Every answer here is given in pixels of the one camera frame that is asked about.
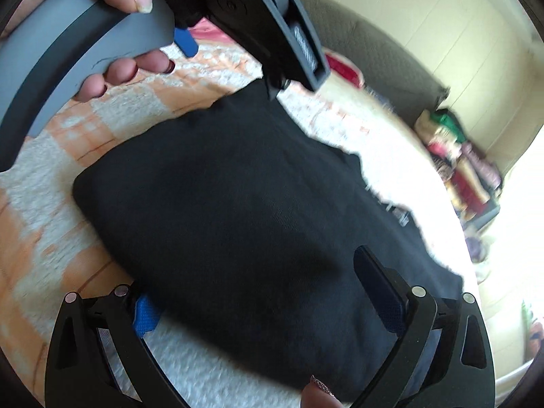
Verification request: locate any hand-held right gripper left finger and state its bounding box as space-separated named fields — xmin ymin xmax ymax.
xmin=45 ymin=285 xmax=190 ymax=408

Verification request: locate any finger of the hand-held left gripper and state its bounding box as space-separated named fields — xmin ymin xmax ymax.
xmin=173 ymin=28 xmax=199 ymax=58

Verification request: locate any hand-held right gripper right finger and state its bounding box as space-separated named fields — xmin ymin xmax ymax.
xmin=354 ymin=245 xmax=497 ymax=408

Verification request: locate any black sweater with orange cuffs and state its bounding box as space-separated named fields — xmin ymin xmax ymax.
xmin=72 ymin=80 xmax=465 ymax=404

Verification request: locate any pile of folded clothes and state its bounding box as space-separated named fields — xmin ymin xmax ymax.
xmin=414 ymin=108 xmax=506 ymax=222

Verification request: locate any person's right hand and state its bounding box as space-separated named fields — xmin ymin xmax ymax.
xmin=300 ymin=375 xmax=341 ymax=408

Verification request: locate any red pillow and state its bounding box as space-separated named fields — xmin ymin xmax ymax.
xmin=324 ymin=52 xmax=363 ymax=89

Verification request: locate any grey padded headboard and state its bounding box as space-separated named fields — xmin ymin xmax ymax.
xmin=293 ymin=0 xmax=451 ymax=113

